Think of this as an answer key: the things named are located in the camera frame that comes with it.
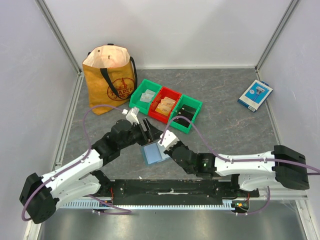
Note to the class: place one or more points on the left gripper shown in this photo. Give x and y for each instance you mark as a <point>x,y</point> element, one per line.
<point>151,134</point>

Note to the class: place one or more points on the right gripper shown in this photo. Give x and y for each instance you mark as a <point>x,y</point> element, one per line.
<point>169,150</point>

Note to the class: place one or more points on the blue leather card holder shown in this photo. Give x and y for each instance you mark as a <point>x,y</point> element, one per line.
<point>153,153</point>

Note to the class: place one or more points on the gold credit card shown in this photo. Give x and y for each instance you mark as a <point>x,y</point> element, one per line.
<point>163,109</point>
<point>163,103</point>

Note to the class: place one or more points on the silver credit card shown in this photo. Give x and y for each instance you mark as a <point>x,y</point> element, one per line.
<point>142,99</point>

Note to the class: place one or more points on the black VIP credit card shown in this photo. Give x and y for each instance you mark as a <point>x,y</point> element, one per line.
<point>188,108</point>

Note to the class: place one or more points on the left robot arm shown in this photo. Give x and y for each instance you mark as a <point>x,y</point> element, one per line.
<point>42,195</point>

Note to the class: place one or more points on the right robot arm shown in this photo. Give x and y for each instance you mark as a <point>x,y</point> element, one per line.
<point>281,166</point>

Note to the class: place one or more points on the gold card in bin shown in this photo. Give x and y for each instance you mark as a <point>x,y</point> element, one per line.
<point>171,100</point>

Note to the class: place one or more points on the silver card in bin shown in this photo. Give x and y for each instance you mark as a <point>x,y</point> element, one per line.
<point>149,94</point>

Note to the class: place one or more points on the red plastic bin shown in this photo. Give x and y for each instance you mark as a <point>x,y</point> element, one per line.
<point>162,94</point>

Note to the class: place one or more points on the right green plastic bin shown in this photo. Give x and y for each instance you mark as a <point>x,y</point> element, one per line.
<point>186,100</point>

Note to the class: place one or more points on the green plastic bin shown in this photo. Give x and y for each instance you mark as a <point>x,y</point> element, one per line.
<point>186,100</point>
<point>135,98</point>

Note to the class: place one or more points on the left green plastic bin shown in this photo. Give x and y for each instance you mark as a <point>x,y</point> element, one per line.
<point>135,98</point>

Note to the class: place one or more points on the brown Trader Joe's paper bag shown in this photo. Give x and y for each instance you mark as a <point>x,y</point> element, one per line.
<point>111,77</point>

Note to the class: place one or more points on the blue razor box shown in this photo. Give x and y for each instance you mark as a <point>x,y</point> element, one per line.
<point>255,95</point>

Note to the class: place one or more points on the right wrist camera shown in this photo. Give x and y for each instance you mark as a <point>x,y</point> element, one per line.
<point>167,140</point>

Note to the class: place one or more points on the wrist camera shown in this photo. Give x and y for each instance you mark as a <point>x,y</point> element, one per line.
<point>167,140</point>
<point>131,115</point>

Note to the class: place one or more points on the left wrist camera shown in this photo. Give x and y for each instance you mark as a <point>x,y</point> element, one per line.
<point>131,115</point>

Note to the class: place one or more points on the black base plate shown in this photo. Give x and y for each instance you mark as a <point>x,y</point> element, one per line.
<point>172,191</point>

